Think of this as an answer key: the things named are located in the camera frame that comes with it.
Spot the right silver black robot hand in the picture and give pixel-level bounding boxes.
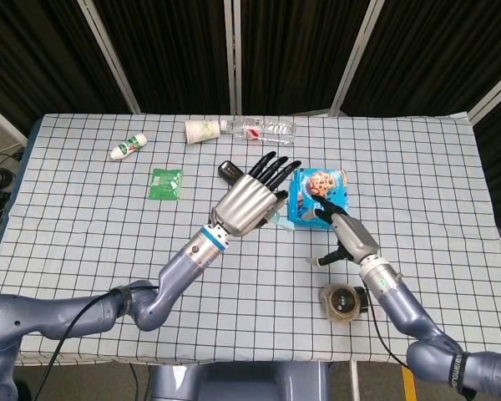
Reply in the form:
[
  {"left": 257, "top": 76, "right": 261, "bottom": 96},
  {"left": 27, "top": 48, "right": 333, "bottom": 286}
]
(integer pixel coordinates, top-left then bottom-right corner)
[{"left": 303, "top": 194, "right": 381, "bottom": 268}]

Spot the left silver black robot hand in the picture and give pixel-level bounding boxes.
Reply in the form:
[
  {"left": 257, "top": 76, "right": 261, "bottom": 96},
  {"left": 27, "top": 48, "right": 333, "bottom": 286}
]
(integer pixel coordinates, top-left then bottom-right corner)
[{"left": 210, "top": 151, "right": 302, "bottom": 238}]

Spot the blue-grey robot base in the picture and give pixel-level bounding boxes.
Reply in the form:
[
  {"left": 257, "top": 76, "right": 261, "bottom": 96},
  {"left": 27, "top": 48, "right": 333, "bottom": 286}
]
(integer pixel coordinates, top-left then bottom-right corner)
[{"left": 147, "top": 360, "right": 333, "bottom": 401}]

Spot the glass jar black lid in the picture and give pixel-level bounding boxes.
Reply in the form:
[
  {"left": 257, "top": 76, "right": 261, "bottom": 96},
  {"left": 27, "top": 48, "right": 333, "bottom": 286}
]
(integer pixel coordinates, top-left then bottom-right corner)
[{"left": 320, "top": 282, "right": 369, "bottom": 323}]

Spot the blue chocolate cookie box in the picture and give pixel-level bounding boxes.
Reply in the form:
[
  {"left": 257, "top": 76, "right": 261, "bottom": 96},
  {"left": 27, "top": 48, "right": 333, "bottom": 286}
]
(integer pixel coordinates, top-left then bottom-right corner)
[{"left": 287, "top": 166, "right": 352, "bottom": 231}]

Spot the clear plastic water bottle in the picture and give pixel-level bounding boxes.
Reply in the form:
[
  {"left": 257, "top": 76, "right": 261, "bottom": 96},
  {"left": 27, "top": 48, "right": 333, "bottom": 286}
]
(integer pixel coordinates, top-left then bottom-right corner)
[{"left": 218, "top": 116, "right": 298, "bottom": 147}]

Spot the green foil packet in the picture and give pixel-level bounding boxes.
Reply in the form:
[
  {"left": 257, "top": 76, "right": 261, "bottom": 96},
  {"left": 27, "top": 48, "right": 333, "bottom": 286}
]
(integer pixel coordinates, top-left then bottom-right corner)
[{"left": 148, "top": 167, "right": 185, "bottom": 202}]

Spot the white paper cup green print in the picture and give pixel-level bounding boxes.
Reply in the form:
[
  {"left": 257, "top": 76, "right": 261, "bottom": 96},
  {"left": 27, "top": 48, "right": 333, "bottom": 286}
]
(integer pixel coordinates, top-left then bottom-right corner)
[{"left": 184, "top": 118, "right": 223, "bottom": 145}]

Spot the small white green-label bottle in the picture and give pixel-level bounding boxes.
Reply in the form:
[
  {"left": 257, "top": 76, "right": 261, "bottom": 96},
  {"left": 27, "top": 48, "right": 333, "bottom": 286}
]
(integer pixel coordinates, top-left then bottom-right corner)
[{"left": 109, "top": 132, "right": 148, "bottom": 162}]

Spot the white table leg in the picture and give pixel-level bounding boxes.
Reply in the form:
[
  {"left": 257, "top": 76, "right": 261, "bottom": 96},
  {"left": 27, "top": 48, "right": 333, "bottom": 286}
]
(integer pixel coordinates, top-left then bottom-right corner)
[{"left": 349, "top": 360, "right": 361, "bottom": 401}]

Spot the yellow floor tape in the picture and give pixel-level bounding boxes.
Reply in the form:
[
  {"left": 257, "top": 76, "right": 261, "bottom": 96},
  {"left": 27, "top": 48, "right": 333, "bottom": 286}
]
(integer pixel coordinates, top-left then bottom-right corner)
[{"left": 402, "top": 364, "right": 419, "bottom": 401}]

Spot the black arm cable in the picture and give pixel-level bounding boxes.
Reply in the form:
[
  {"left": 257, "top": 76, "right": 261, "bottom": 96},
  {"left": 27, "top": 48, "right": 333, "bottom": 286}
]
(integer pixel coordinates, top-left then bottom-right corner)
[
  {"left": 366, "top": 292, "right": 411, "bottom": 369},
  {"left": 32, "top": 283, "right": 160, "bottom": 401}
]

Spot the black screen panel white frame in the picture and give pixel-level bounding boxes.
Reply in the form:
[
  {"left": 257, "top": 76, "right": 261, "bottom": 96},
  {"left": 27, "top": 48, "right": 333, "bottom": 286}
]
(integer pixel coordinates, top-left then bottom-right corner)
[
  {"left": 468, "top": 62, "right": 501, "bottom": 237},
  {"left": 337, "top": 0, "right": 501, "bottom": 123},
  {"left": 0, "top": 0, "right": 137, "bottom": 135},
  {"left": 232, "top": 0, "right": 379, "bottom": 119},
  {"left": 87, "top": 0, "right": 238, "bottom": 116}
]

